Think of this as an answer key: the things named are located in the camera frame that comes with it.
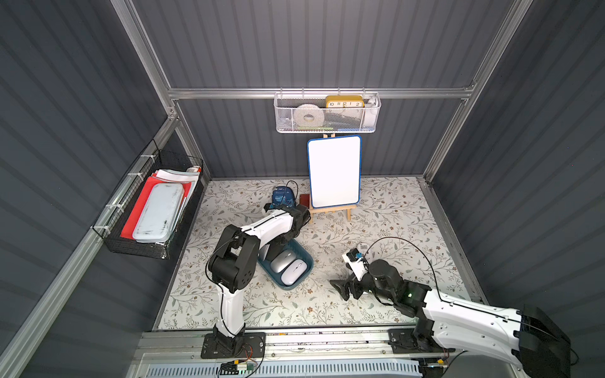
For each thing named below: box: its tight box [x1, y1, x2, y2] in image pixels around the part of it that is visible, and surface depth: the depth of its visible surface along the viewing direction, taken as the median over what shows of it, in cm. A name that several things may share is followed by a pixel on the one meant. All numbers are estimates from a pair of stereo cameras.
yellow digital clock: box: [325, 95, 364, 109], surface depth 89 cm
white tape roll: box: [293, 103, 326, 128], surface depth 86 cm
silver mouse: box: [270, 248, 297, 274], surface depth 93 cm
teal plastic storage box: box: [257, 238, 315, 291], surface depth 91 cm
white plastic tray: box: [132, 182, 185, 244], surface depth 69 cm
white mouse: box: [280, 259, 309, 286], surface depth 88 cm
